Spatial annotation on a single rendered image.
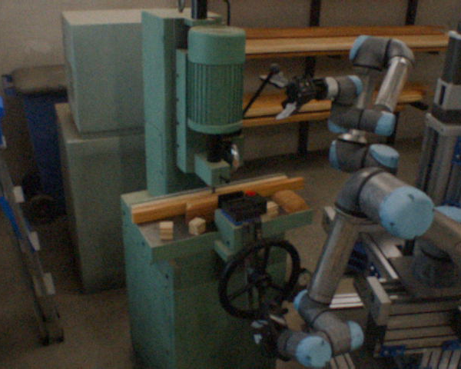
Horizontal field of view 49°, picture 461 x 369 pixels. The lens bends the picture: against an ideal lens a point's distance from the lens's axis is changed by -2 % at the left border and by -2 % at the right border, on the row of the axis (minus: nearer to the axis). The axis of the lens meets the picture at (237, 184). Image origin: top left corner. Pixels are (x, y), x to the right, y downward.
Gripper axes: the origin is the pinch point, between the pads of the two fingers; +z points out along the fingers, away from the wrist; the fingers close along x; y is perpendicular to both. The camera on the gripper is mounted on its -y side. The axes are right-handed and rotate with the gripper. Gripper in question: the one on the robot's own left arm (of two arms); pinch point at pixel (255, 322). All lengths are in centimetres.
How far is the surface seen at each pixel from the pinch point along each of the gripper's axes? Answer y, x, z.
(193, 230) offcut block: -30.3, -11.1, 11.9
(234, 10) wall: -179, 113, 205
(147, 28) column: -102, -12, 28
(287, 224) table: -26.4, 23.9, 13.9
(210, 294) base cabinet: -7.0, -5.0, 22.8
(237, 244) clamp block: -24.3, -0.6, 2.9
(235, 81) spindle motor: -73, 4, -3
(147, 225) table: -33.8, -23.1, 21.9
